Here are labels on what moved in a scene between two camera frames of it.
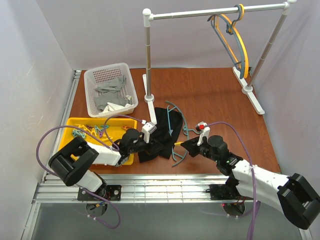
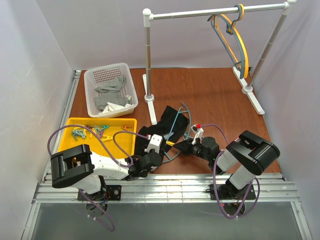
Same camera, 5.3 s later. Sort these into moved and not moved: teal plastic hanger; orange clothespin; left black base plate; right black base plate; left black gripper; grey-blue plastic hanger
Moved: teal plastic hanger; left black gripper
Not moved: grey-blue plastic hanger; left black base plate; right black base plate; orange clothespin
